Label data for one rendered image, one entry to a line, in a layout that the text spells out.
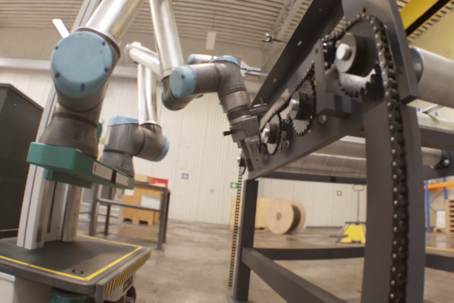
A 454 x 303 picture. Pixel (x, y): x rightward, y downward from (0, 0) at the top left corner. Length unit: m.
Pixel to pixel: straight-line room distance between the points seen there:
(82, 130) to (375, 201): 0.73
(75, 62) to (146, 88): 0.93
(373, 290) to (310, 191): 11.74
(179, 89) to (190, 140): 10.58
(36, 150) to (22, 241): 0.35
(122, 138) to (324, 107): 0.90
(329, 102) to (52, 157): 0.71
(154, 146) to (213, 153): 9.96
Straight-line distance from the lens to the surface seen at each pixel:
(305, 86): 0.80
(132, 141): 1.26
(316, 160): 1.40
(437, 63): 0.66
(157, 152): 1.35
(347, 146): 1.15
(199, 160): 11.16
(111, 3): 0.79
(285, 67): 1.19
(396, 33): 0.57
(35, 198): 0.98
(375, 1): 0.66
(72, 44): 0.67
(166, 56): 0.92
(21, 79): 15.10
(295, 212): 7.70
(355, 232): 5.86
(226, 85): 0.80
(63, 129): 0.79
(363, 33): 0.57
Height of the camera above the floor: 0.54
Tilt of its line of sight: 17 degrees up
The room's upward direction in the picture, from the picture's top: 5 degrees clockwise
